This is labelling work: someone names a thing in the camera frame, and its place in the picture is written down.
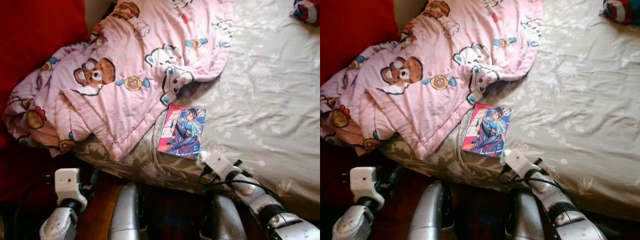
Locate anime cover manga book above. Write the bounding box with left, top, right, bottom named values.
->
left=156, top=103, right=207, bottom=160
left=461, top=102, right=512, bottom=158

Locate pink cartoon print blanket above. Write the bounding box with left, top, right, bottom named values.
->
left=2, top=0, right=235, bottom=163
left=320, top=0, right=545, bottom=161

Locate silver robot right leg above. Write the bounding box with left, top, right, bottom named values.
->
left=505, top=190, right=548, bottom=240
left=202, top=192, right=248, bottom=240

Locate grey floral bed sheet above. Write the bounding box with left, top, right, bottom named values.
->
left=380, top=0, right=640, bottom=221
left=75, top=0, right=321, bottom=221

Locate red cushion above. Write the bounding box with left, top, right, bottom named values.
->
left=0, top=0, right=92, bottom=201
left=320, top=0, right=401, bottom=201

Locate red white blue striped pillow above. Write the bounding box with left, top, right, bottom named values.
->
left=290, top=0, right=321, bottom=26
left=600, top=0, right=640, bottom=26

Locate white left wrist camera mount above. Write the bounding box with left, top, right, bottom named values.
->
left=54, top=168, right=82, bottom=210
left=349, top=166, right=378, bottom=208

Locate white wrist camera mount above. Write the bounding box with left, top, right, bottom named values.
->
left=54, top=168, right=82, bottom=210
left=198, top=150, right=243, bottom=182
left=349, top=166, right=378, bottom=208
left=501, top=148, right=543, bottom=181

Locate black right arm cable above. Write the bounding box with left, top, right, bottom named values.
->
left=199, top=167, right=275, bottom=196
left=498, top=167, right=571, bottom=193

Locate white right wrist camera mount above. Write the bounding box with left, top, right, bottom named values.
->
left=198, top=150, right=243, bottom=182
left=501, top=148, right=543, bottom=181

